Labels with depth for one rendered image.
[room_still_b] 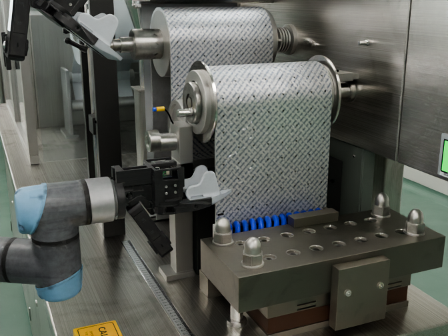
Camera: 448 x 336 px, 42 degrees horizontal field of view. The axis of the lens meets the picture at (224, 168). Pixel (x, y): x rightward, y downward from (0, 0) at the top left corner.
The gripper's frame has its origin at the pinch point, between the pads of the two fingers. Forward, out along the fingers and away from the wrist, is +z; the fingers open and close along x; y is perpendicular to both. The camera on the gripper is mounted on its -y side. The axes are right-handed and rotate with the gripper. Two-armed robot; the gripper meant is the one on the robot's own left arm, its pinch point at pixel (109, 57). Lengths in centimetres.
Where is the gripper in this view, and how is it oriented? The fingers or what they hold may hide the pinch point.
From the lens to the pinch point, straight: 98.7
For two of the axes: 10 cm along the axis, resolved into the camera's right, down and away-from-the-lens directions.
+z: 7.1, 5.3, 4.7
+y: 5.9, -8.1, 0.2
